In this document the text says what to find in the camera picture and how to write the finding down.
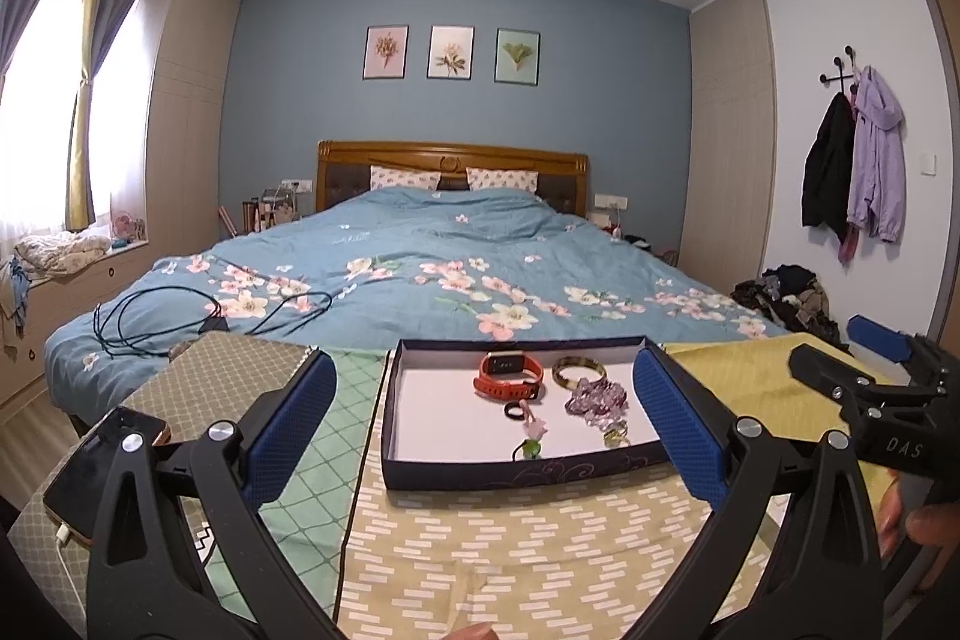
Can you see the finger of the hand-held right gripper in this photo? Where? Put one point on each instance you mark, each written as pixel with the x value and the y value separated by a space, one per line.
pixel 825 370
pixel 877 334

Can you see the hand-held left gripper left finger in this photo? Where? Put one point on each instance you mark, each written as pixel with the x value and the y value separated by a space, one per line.
pixel 289 430

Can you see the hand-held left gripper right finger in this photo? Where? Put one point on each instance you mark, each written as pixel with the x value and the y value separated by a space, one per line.
pixel 679 437

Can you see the gold bangle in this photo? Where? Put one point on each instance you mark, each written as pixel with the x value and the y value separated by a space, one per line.
pixel 559 377

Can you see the dark blue shallow box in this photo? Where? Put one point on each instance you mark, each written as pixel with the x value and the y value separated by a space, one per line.
pixel 450 415

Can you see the orange smartwatch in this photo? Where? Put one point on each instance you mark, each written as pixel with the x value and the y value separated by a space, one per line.
pixel 487 385

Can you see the person's right hand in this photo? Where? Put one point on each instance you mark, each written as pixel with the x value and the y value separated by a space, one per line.
pixel 930 524

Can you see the person's left hand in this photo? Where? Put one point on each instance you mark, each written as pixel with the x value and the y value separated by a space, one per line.
pixel 472 632

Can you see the pile of dark clothes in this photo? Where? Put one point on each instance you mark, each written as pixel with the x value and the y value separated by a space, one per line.
pixel 795 302

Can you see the tan lattice-pattern mat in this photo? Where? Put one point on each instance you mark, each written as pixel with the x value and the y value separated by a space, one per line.
pixel 225 370

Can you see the maroon scarf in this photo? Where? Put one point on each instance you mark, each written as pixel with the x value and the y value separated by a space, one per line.
pixel 850 244

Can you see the black power adapter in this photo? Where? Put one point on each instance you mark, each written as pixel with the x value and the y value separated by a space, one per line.
pixel 211 326

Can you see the black jacket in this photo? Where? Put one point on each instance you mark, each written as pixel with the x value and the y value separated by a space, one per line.
pixel 825 168

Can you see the purple jacket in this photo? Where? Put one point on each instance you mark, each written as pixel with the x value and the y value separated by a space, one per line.
pixel 877 153

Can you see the smartphone with gold edge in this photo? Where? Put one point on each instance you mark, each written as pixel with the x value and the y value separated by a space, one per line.
pixel 105 475

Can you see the blue floral duvet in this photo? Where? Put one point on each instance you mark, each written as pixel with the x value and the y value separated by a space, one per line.
pixel 420 257

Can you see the wooden door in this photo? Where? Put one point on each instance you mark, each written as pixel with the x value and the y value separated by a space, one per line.
pixel 946 123

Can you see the clear cosmetic organizer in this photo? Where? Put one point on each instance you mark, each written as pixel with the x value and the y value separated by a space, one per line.
pixel 277 206

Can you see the beige window bench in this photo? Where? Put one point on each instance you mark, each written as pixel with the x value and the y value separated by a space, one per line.
pixel 90 302

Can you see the small pink fan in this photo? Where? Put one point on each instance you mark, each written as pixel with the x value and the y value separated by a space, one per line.
pixel 126 227

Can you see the white dotted pillow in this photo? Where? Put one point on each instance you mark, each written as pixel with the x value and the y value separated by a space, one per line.
pixel 405 178
pixel 502 180

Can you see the crumpled floral cloth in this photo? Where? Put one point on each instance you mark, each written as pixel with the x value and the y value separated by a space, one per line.
pixel 64 250

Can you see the wooden headboard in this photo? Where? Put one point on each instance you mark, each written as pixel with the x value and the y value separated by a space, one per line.
pixel 450 153

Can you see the white sheer curtain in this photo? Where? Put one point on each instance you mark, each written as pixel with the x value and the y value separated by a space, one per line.
pixel 41 145

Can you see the framed pink flower picture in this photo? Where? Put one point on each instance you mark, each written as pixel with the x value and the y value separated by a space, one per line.
pixel 385 52

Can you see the grey yellow curtain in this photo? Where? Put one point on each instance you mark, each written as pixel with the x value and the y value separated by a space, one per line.
pixel 90 85

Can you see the framed white flower picture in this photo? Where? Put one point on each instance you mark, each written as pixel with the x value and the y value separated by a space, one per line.
pixel 451 52

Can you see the white wall switch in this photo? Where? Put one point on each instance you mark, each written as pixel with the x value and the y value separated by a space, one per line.
pixel 929 165

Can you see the white wall socket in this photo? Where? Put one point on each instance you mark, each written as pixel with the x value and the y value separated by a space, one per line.
pixel 297 185
pixel 611 202

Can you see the black wall coat rack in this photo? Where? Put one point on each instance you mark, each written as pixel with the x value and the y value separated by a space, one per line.
pixel 846 74

